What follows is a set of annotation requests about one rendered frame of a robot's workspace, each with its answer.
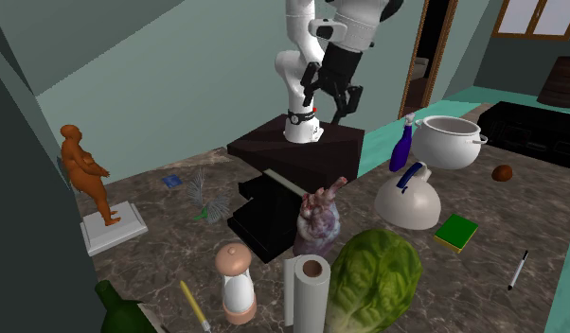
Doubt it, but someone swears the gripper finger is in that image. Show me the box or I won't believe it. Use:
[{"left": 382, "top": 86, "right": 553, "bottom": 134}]
[
  {"left": 330, "top": 84, "right": 365, "bottom": 126},
  {"left": 299, "top": 61, "right": 324, "bottom": 108}
]

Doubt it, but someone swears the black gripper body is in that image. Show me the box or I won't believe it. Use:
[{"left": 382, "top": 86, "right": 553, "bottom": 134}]
[{"left": 316, "top": 42, "right": 365, "bottom": 96}]

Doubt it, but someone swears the dark robot stand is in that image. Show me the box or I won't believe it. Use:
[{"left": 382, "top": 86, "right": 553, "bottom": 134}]
[{"left": 226, "top": 113, "right": 366, "bottom": 195}]

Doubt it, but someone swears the blue spray bottle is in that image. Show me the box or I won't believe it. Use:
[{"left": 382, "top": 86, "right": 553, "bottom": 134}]
[{"left": 387, "top": 112, "right": 419, "bottom": 174}]

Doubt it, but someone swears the wooden framed doorway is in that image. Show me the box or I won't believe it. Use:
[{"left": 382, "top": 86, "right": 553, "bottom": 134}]
[{"left": 397, "top": 0, "right": 460, "bottom": 119}]

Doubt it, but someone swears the white cooking pot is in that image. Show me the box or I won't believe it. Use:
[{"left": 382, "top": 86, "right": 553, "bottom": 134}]
[{"left": 411, "top": 114, "right": 490, "bottom": 171}]

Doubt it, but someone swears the black angular box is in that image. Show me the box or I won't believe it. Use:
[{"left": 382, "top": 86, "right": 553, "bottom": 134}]
[{"left": 226, "top": 168, "right": 314, "bottom": 265}]

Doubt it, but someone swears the brown round fruit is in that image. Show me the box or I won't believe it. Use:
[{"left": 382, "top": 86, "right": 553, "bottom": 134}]
[{"left": 490, "top": 164, "right": 514, "bottom": 184}]

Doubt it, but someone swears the green and yellow sponge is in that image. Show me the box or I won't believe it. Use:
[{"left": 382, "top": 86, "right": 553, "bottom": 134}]
[{"left": 433, "top": 213, "right": 480, "bottom": 254}]

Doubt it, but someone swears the green lettuce head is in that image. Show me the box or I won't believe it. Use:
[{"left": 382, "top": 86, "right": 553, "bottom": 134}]
[{"left": 323, "top": 228, "right": 424, "bottom": 333}]

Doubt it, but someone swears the wooden framed window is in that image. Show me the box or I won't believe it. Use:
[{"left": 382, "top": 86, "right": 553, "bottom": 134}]
[{"left": 490, "top": 0, "right": 570, "bottom": 43}]

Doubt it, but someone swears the white paper towel roll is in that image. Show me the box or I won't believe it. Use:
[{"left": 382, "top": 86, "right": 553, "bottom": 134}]
[{"left": 282, "top": 254, "right": 332, "bottom": 333}]

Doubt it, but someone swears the dark brown round basket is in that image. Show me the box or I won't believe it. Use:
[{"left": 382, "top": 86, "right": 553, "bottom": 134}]
[{"left": 535, "top": 55, "right": 570, "bottom": 110}]

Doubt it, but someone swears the pink and white pepper mill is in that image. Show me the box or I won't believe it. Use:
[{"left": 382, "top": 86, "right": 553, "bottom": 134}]
[{"left": 214, "top": 242, "right": 258, "bottom": 326}]

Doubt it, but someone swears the black and white pen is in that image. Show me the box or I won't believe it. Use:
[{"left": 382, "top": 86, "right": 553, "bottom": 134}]
[{"left": 507, "top": 250, "right": 530, "bottom": 292}]

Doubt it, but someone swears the orange figure on white base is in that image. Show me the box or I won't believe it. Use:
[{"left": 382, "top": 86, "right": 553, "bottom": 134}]
[{"left": 58, "top": 123, "right": 150, "bottom": 258}]

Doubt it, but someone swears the dark green glass bottle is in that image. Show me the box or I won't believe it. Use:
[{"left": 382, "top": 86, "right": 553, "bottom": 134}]
[{"left": 94, "top": 279, "right": 160, "bottom": 333}]

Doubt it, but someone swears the white kettle blue handle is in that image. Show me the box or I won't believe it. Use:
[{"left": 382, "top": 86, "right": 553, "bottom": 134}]
[{"left": 373, "top": 161, "right": 442, "bottom": 231}]

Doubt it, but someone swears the grey feather duster green handle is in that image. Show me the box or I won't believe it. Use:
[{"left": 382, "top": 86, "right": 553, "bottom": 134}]
[{"left": 185, "top": 167, "right": 232, "bottom": 226}]

